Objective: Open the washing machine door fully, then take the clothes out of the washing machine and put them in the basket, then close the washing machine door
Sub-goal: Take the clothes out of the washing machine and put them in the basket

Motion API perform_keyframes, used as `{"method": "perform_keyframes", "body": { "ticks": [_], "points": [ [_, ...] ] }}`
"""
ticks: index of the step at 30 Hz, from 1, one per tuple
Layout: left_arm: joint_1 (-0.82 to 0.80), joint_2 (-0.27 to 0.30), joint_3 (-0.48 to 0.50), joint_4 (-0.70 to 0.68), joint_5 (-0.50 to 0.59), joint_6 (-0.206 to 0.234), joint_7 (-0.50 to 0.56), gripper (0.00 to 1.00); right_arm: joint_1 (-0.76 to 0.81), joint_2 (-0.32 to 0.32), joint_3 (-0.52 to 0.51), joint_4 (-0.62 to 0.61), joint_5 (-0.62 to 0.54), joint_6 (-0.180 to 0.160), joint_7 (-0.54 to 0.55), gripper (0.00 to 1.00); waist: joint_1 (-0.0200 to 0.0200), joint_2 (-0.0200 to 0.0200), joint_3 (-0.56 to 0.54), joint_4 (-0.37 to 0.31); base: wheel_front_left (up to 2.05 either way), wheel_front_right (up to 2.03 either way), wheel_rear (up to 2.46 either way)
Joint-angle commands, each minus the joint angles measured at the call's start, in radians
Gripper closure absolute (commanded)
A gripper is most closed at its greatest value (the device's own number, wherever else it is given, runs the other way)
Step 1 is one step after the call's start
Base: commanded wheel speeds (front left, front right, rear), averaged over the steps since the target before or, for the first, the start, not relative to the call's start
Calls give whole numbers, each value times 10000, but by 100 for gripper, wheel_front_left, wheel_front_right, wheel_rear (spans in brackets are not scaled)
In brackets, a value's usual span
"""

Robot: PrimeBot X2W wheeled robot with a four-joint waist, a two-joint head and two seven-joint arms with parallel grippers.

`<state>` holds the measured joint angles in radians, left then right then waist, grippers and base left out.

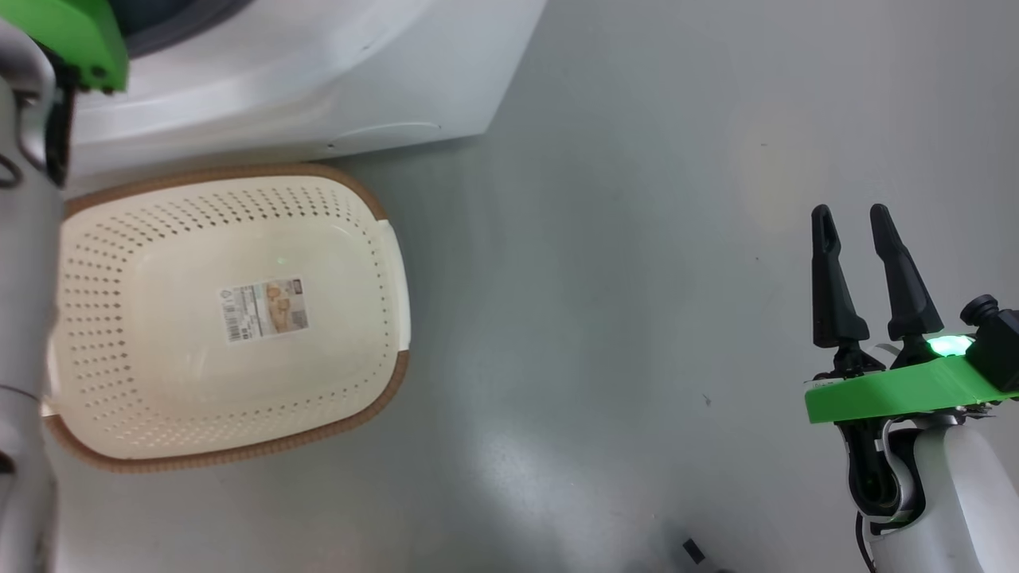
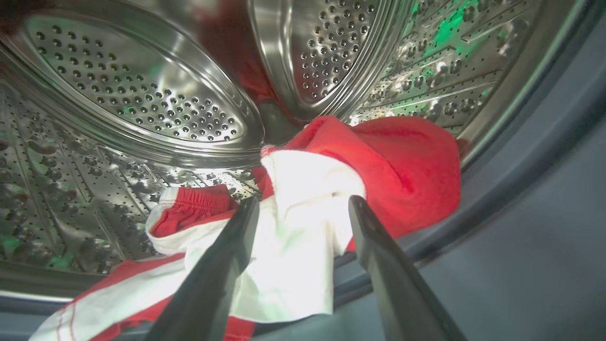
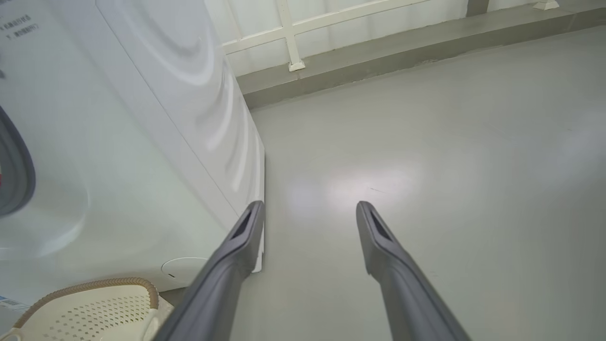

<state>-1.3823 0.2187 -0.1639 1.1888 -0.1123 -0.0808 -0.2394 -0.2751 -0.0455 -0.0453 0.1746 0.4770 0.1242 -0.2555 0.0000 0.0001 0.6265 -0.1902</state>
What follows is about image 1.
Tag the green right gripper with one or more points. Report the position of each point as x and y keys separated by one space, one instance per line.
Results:
x=892 y=394

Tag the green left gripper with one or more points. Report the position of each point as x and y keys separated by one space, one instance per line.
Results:
x=64 y=32

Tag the grey rubber door gasket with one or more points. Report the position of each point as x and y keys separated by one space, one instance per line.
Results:
x=159 y=24

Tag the white washing machine body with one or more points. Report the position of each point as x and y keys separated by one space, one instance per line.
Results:
x=279 y=87

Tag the basket product label sticker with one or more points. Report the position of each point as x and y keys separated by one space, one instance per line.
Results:
x=264 y=310

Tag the cream laundry basket brown rim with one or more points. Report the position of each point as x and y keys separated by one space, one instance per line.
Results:
x=199 y=398

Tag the small black floor object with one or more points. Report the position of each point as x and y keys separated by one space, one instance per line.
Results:
x=693 y=551

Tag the round white filter cover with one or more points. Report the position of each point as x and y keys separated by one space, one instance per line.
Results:
x=390 y=134

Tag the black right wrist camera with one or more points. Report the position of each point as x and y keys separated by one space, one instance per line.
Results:
x=999 y=346

